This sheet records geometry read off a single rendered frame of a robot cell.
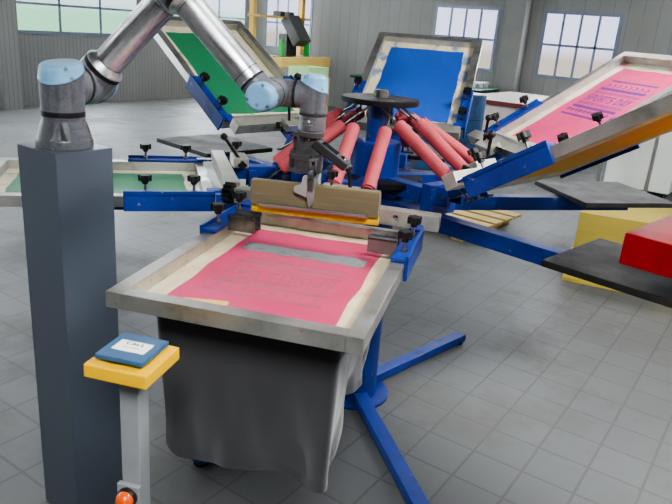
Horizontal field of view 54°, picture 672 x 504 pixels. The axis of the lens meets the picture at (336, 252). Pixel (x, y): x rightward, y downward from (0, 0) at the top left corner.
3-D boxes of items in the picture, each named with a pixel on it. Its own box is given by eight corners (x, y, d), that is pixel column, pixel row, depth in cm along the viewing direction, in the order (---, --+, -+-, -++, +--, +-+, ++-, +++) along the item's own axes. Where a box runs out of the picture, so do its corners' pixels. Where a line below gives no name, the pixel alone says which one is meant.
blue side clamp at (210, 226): (215, 250, 191) (215, 227, 188) (199, 248, 192) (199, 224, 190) (254, 223, 218) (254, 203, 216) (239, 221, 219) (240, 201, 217)
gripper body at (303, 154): (296, 169, 193) (298, 127, 190) (324, 172, 191) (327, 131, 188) (287, 174, 186) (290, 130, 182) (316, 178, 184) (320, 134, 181)
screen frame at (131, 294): (362, 356, 134) (364, 339, 133) (105, 306, 147) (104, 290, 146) (419, 244, 206) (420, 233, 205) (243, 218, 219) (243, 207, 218)
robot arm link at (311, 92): (302, 72, 184) (332, 74, 183) (300, 112, 188) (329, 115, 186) (295, 73, 177) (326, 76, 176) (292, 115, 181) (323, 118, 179)
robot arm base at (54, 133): (24, 144, 185) (21, 108, 182) (72, 139, 197) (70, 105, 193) (57, 153, 177) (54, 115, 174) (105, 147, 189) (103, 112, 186)
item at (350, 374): (329, 489, 159) (343, 329, 145) (314, 486, 160) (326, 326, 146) (370, 395, 201) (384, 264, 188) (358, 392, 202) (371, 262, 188)
